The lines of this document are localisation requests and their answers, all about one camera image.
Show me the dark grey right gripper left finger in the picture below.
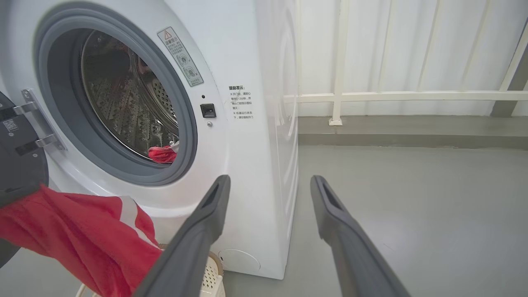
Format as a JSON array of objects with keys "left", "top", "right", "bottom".
[{"left": 133, "top": 175, "right": 231, "bottom": 297}]

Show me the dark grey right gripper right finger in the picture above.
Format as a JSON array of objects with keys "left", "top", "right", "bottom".
[{"left": 310, "top": 175, "right": 411, "bottom": 297}]

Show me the red and white garment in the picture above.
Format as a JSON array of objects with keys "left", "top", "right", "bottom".
[
  {"left": 147, "top": 141, "right": 179, "bottom": 165},
  {"left": 0, "top": 185, "right": 164, "bottom": 297}
]

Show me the black round glass washer door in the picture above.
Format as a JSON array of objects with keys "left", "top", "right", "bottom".
[{"left": 0, "top": 91, "right": 50, "bottom": 269}]

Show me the cream perforated laundry basket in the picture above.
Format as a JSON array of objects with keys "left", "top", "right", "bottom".
[{"left": 75, "top": 243, "right": 226, "bottom": 297}]

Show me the white front-load washing machine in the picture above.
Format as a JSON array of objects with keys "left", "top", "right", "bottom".
[{"left": 0, "top": 0, "right": 300, "bottom": 280}]

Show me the grey rubber door gasket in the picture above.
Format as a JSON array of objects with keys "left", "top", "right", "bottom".
[{"left": 33, "top": 7, "right": 198, "bottom": 187}]

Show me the silver metal door hinge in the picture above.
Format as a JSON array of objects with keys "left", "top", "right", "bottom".
[{"left": 14, "top": 88, "right": 67, "bottom": 151}]

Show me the round white filter cover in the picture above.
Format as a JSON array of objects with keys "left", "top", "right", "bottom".
[{"left": 218, "top": 248, "right": 262, "bottom": 272}]

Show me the white metal railing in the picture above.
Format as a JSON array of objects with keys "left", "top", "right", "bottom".
[{"left": 284, "top": 0, "right": 528, "bottom": 127}]

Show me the steel perforated washer drum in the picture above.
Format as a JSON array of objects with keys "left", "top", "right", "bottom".
[{"left": 80, "top": 30, "right": 180, "bottom": 162}]

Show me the grey warning sticker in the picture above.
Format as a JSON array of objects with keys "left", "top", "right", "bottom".
[{"left": 157, "top": 27, "right": 204, "bottom": 87}]

